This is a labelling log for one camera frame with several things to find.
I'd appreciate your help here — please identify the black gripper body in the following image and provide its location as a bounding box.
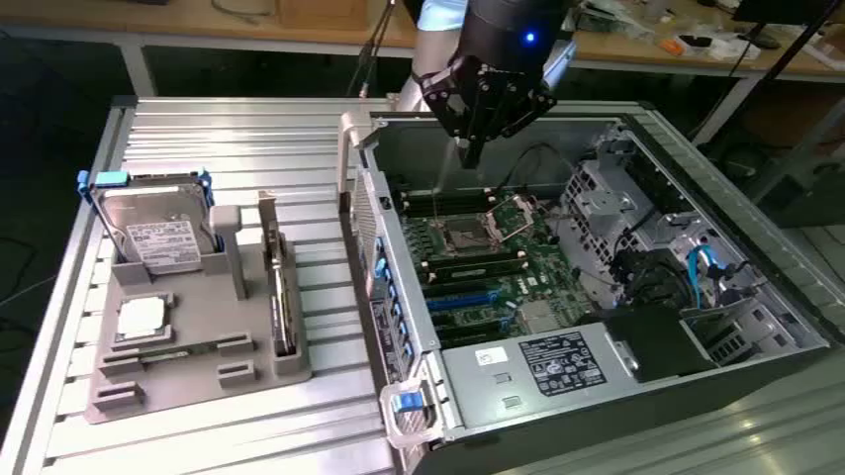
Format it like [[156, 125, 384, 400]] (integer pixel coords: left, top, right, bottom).
[[453, 0, 573, 83]]

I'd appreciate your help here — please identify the black graphics card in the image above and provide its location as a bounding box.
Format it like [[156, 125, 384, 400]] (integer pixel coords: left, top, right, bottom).
[[256, 190, 300, 358]]

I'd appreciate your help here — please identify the blue expansion slot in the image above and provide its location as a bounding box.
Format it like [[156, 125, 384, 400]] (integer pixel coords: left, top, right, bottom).
[[424, 290, 501, 312]]

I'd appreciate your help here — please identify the metal socket cover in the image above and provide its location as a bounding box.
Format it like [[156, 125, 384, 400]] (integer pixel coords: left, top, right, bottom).
[[484, 195, 548, 243]]

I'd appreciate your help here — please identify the metal disk bay cage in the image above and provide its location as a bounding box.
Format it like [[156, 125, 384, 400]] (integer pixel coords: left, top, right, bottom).
[[559, 156, 668, 309]]

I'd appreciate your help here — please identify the CPU socket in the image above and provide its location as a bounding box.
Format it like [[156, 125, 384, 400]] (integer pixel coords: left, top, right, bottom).
[[433, 216, 497, 257]]

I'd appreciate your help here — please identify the green motherboard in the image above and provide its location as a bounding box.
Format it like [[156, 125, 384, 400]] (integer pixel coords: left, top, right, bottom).
[[395, 187, 595, 347]]

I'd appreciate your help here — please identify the metal slat table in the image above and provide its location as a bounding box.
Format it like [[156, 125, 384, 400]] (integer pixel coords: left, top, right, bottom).
[[0, 96, 845, 475]]

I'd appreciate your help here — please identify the wooden workbench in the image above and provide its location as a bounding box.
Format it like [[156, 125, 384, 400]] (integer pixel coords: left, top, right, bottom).
[[0, 0, 845, 98]]

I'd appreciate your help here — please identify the black slanted pole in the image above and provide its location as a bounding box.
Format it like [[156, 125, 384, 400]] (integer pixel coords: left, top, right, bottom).
[[688, 0, 834, 145]]

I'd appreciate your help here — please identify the black monitor with stand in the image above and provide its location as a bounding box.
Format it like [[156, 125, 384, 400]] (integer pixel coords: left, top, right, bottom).
[[730, 0, 845, 49]]

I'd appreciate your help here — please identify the silver chipset heatsink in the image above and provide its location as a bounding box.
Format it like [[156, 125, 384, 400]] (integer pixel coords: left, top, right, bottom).
[[517, 301, 563, 333]]

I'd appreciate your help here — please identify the black plastic shroud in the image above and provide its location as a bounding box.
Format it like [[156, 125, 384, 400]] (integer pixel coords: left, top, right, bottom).
[[603, 304, 719, 385]]

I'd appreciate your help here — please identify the grey power supply unit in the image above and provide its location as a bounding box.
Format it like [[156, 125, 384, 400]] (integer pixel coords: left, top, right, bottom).
[[437, 324, 643, 429]]

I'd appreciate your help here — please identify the grey parts rack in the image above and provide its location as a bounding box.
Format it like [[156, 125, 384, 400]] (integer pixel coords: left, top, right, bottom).
[[82, 204, 312, 427]]

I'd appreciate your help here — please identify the silver CPU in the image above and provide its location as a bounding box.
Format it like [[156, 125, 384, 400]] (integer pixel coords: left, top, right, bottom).
[[114, 298, 169, 342]]

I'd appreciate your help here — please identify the green RAM stick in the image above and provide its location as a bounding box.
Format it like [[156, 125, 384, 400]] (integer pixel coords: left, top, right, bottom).
[[134, 343, 218, 361]]

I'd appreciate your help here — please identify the open black PC case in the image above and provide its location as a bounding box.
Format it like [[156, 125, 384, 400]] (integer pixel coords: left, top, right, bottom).
[[335, 109, 838, 475]]

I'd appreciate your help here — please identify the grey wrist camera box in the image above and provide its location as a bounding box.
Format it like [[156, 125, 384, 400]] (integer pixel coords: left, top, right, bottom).
[[540, 39, 579, 93]]

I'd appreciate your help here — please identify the black wire loop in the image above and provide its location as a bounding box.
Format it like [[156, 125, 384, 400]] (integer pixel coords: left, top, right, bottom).
[[509, 142, 576, 193]]

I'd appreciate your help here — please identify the black hanging arm cable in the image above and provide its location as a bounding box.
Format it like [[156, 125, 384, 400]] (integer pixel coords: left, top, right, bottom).
[[344, 0, 399, 98]]

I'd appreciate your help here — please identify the blue wire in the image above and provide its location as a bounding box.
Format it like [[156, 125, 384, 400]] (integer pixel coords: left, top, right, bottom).
[[683, 243, 726, 312]]

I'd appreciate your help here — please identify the hard disk with blue bracket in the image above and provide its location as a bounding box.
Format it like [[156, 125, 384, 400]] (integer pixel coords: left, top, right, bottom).
[[76, 167, 222, 277]]

